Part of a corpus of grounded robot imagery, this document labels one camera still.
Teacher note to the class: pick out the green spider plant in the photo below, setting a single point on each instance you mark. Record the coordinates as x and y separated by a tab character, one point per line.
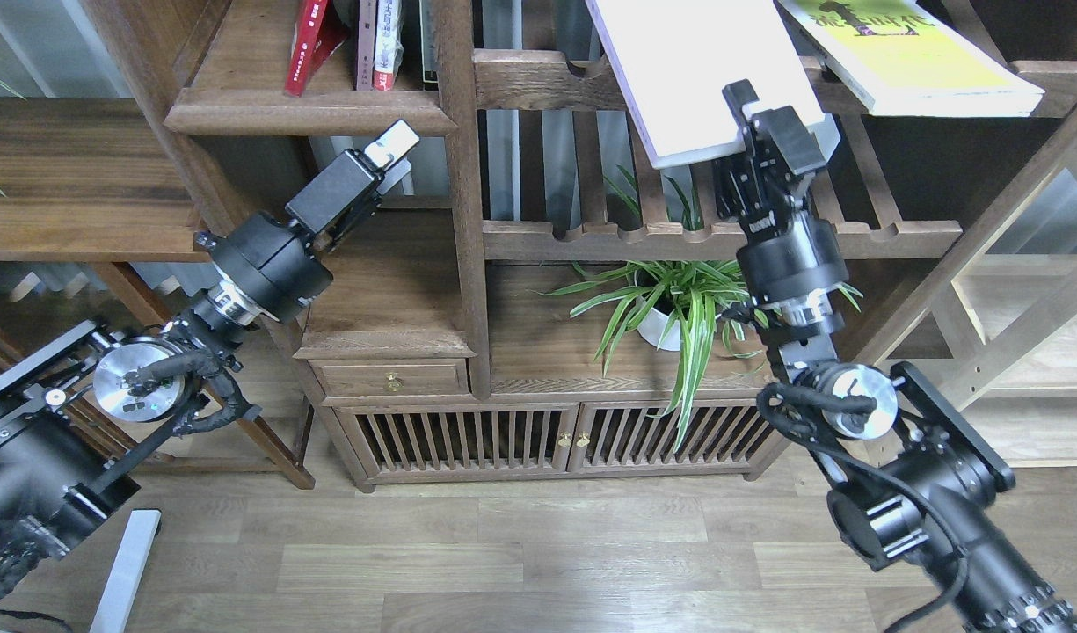
715	303

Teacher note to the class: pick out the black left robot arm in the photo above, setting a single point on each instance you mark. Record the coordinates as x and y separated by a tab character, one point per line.
179	381

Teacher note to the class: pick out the yellow green paperback book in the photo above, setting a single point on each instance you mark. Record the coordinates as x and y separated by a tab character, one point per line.
901	61

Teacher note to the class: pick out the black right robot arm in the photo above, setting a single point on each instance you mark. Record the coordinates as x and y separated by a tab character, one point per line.
910	479

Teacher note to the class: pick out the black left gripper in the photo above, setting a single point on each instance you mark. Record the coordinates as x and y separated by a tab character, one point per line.
349	190

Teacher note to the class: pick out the red paperback book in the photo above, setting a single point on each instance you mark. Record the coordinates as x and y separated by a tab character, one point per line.
319	32

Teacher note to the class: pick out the white plant pot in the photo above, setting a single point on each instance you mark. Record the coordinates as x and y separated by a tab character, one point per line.
653	327

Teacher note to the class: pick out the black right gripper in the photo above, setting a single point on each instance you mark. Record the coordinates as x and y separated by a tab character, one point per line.
762	186

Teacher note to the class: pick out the dark green upright book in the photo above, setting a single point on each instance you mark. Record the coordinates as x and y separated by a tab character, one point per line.
428	61

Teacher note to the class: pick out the dark wooden bookshelf cabinet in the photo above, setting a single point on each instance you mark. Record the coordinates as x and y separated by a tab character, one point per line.
543	169

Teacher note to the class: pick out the dark maroon upright book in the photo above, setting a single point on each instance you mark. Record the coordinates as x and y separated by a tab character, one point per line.
364	44

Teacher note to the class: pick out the light wooden shelf frame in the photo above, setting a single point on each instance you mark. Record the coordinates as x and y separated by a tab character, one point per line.
992	322

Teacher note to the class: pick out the white paperback book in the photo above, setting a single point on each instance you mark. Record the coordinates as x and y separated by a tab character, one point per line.
672	60

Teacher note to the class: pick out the dark slatted wooden rack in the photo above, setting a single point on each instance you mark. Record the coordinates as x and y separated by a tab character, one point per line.
28	352

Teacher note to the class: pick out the brass drawer knob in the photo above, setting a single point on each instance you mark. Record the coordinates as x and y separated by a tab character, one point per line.
393	382

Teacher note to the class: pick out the white metal leg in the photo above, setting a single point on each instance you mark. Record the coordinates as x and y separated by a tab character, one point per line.
117	601

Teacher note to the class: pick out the red white upright book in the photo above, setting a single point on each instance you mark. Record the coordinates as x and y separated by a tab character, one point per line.
388	49

